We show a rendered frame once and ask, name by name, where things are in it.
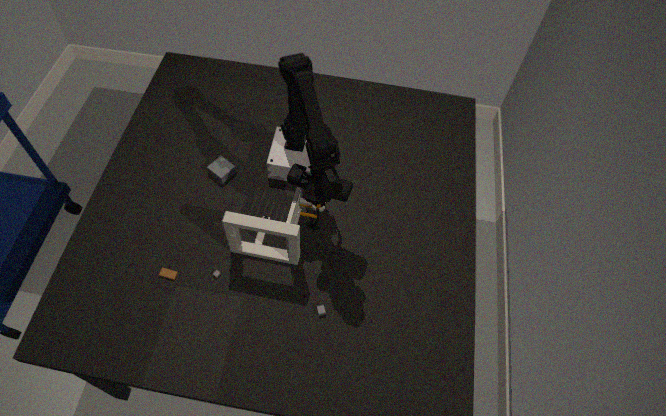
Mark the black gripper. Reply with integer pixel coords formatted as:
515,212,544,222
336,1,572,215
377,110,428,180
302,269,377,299
287,164,353,202

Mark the brown rectangular block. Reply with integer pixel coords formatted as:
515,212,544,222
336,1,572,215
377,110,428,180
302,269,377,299
159,267,178,280

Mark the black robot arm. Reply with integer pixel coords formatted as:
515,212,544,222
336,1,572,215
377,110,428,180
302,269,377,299
279,53,343,204

